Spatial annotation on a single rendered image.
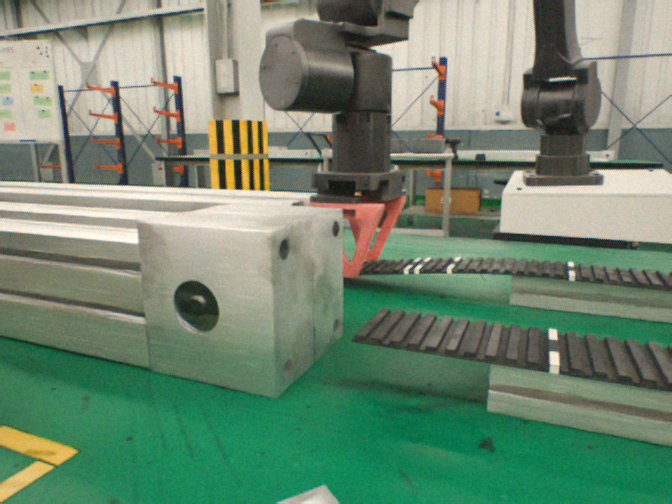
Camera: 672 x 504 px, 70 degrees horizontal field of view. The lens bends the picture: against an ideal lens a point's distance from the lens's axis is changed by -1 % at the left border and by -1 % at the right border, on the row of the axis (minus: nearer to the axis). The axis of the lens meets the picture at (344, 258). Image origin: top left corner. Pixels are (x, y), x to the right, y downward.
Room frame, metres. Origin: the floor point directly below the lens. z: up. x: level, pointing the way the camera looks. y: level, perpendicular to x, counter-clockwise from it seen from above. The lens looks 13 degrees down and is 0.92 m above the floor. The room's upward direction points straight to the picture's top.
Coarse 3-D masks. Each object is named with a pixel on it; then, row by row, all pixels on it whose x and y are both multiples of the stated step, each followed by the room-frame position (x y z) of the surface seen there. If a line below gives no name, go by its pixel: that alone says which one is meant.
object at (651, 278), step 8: (640, 272) 0.40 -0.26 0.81; (648, 272) 0.39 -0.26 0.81; (656, 272) 0.39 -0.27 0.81; (664, 272) 0.39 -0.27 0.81; (648, 280) 0.37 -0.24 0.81; (656, 280) 0.36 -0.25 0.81; (664, 280) 0.37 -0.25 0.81; (648, 288) 0.36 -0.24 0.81; (656, 288) 0.35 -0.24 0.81; (664, 288) 0.35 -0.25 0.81
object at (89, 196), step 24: (0, 192) 0.61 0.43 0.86; (24, 192) 0.59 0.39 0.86; (48, 192) 0.58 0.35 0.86; (72, 192) 0.56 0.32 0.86; (96, 192) 0.56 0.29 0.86; (120, 192) 0.56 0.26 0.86; (144, 192) 0.61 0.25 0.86; (168, 192) 0.60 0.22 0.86; (192, 192) 0.58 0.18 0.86; (216, 192) 0.57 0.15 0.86; (240, 192) 0.56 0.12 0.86; (264, 192) 0.56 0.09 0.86
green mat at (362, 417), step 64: (384, 256) 0.60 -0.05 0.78; (448, 256) 0.60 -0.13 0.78; (512, 256) 0.60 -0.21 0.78; (576, 256) 0.60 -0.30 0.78; (640, 256) 0.60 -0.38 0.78; (512, 320) 0.37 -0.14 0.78; (576, 320) 0.37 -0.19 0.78; (640, 320) 0.37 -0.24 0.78; (0, 384) 0.26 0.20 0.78; (64, 384) 0.26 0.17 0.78; (128, 384) 0.26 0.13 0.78; (192, 384) 0.26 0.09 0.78; (320, 384) 0.26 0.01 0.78; (384, 384) 0.26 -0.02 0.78; (448, 384) 0.26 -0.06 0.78; (0, 448) 0.20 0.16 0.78; (128, 448) 0.20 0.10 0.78; (192, 448) 0.20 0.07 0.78; (256, 448) 0.20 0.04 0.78; (320, 448) 0.20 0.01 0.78; (384, 448) 0.20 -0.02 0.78; (448, 448) 0.20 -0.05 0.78; (512, 448) 0.20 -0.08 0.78; (576, 448) 0.20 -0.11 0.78; (640, 448) 0.20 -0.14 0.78
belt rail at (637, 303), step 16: (512, 288) 0.41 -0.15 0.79; (528, 288) 0.41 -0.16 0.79; (544, 288) 0.40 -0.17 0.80; (560, 288) 0.39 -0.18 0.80; (576, 288) 0.39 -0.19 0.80; (592, 288) 0.38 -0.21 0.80; (608, 288) 0.38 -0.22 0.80; (624, 288) 0.37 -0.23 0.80; (640, 288) 0.37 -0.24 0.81; (512, 304) 0.40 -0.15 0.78; (528, 304) 0.40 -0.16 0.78; (544, 304) 0.39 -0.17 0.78; (560, 304) 0.39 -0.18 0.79; (576, 304) 0.39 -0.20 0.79; (592, 304) 0.38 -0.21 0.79; (608, 304) 0.38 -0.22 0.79; (624, 304) 0.37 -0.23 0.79; (640, 304) 0.37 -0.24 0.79; (656, 304) 0.37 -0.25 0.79; (656, 320) 0.36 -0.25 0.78
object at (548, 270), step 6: (546, 264) 0.41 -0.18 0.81; (552, 264) 0.42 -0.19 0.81; (558, 264) 0.41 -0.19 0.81; (564, 264) 0.42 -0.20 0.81; (540, 270) 0.40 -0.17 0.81; (546, 270) 0.39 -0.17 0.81; (552, 270) 0.40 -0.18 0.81; (558, 270) 0.39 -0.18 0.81; (564, 270) 0.40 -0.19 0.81; (540, 276) 0.39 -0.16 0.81; (546, 276) 0.38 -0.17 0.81; (552, 276) 0.38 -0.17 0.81; (558, 276) 0.38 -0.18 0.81; (564, 276) 0.38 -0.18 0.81
